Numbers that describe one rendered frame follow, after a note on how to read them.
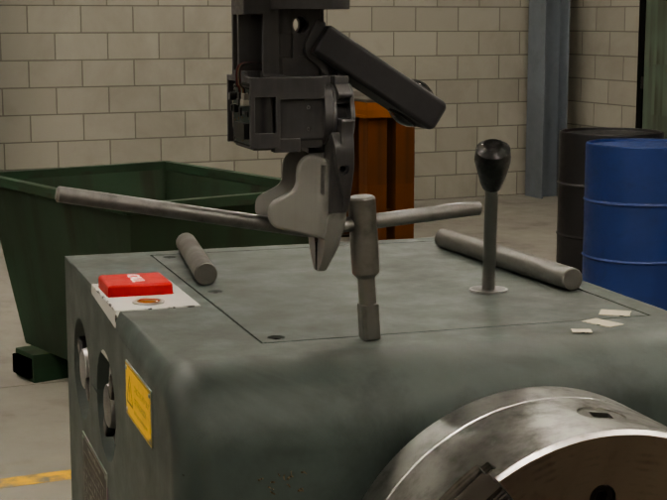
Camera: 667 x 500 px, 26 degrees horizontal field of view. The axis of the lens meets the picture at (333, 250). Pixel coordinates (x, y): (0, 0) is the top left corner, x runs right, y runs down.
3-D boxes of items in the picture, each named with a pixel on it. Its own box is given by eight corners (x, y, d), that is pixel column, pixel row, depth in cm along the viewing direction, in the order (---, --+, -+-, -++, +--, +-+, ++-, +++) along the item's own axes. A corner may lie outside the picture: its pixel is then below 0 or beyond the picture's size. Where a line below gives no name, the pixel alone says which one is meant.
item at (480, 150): (464, 190, 128) (465, 137, 127) (497, 189, 129) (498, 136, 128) (482, 196, 124) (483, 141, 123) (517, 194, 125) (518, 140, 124)
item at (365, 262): (378, 332, 116) (369, 192, 114) (387, 339, 114) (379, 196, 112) (352, 336, 116) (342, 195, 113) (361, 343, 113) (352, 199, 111)
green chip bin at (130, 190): (-16, 365, 634) (-24, 173, 621) (171, 337, 690) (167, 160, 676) (132, 436, 528) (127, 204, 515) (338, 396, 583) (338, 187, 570)
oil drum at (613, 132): (534, 280, 841) (537, 129, 827) (618, 273, 865) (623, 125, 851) (593, 298, 788) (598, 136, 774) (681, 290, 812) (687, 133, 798)
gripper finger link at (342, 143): (313, 208, 111) (312, 95, 110) (334, 207, 112) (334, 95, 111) (332, 215, 107) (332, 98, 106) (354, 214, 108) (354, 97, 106)
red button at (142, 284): (98, 296, 137) (97, 274, 137) (161, 292, 139) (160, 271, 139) (108, 308, 131) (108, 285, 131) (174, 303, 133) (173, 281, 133)
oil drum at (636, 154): (557, 306, 766) (561, 140, 752) (649, 297, 790) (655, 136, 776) (624, 327, 712) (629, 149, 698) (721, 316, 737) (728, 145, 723)
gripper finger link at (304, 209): (262, 273, 111) (260, 153, 109) (334, 269, 113) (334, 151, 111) (273, 280, 108) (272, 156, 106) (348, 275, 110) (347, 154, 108)
